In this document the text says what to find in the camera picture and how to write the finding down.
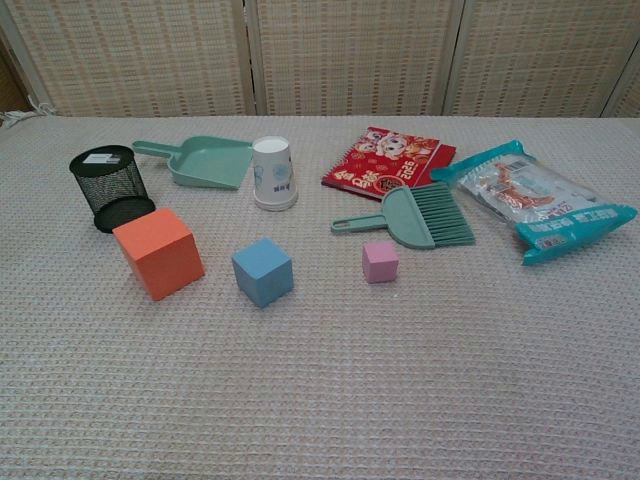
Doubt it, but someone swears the beige woven tablecloth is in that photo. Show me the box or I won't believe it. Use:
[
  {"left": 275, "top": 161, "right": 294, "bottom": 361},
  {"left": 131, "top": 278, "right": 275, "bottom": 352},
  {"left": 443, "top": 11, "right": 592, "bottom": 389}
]
[{"left": 0, "top": 102, "right": 640, "bottom": 480}]

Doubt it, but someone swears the orange foam cube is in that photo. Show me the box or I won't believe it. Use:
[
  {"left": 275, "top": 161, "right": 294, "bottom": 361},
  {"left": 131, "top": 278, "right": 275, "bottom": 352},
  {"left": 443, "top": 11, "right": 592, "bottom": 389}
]
[{"left": 112, "top": 207, "right": 206, "bottom": 302}]

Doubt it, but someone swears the red spiral desk calendar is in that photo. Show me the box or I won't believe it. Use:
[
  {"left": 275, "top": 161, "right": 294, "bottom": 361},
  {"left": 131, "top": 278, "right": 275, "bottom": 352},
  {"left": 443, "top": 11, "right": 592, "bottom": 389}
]
[{"left": 320, "top": 125, "right": 457, "bottom": 203}]

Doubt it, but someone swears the woven bamboo folding screen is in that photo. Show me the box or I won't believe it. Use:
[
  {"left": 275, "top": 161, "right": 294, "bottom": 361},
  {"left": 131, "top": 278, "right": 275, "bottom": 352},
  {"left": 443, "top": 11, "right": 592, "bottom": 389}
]
[{"left": 0, "top": 0, "right": 640, "bottom": 120}]

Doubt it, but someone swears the green plastic dustpan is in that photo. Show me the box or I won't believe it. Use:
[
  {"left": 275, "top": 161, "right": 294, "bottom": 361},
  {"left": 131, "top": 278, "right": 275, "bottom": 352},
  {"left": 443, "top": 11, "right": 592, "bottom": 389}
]
[{"left": 131, "top": 135, "right": 255, "bottom": 192}]

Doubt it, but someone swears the teal and clear snack bag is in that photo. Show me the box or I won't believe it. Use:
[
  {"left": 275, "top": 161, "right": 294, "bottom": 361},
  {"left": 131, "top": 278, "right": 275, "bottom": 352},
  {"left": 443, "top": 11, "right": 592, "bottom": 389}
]
[{"left": 430, "top": 139, "right": 639, "bottom": 267}]

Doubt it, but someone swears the blue foam cube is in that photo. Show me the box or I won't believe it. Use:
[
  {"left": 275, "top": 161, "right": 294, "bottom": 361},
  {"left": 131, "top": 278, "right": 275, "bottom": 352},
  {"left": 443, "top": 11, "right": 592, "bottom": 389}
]
[{"left": 231, "top": 237, "right": 294, "bottom": 309}]

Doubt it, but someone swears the green hand brush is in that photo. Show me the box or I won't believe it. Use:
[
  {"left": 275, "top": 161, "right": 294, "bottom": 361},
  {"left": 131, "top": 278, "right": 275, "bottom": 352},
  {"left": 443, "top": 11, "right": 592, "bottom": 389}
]
[{"left": 330, "top": 181, "right": 477, "bottom": 251}]

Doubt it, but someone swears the white paper cup stack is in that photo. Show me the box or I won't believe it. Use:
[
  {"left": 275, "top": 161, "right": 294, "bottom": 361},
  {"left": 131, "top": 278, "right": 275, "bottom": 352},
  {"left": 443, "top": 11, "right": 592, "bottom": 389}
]
[{"left": 251, "top": 136, "right": 300, "bottom": 213}]

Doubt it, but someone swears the pink foam cube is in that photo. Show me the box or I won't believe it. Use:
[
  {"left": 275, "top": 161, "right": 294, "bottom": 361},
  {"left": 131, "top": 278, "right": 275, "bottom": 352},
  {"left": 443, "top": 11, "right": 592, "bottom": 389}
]
[{"left": 361, "top": 241, "right": 400, "bottom": 285}]

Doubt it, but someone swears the black mesh pen holder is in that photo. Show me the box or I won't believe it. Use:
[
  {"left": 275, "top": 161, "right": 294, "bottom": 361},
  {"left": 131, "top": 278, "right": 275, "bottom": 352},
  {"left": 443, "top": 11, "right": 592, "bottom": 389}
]
[{"left": 68, "top": 145, "right": 156, "bottom": 234}]

